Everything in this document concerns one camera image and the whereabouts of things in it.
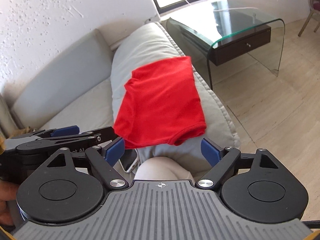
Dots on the grey sofa backrest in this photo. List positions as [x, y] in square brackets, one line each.
[76, 70]

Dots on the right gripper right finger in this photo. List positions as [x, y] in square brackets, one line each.
[222, 161]

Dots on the red t-shirt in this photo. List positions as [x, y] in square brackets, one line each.
[161, 105]

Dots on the tan crumpled garment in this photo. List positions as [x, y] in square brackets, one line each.
[18, 132]

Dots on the person's left hand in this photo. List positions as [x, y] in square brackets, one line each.
[7, 193]

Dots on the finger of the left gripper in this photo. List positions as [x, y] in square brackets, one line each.
[65, 131]

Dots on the smartphone with lit screen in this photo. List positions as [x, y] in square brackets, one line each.
[129, 160]

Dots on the glass side table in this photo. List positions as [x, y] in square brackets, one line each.
[198, 27]

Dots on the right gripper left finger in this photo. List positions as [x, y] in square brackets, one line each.
[103, 159]

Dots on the person's bare knee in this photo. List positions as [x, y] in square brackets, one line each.
[162, 168]

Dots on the light blue-grey armrest cushion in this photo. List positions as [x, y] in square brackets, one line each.
[151, 43]

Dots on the chair with maroon seat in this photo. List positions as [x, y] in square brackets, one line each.
[311, 7]

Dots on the olive throw pillow front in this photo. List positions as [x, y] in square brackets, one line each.
[8, 124]

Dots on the dark drawer under table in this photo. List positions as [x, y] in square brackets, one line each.
[239, 44]

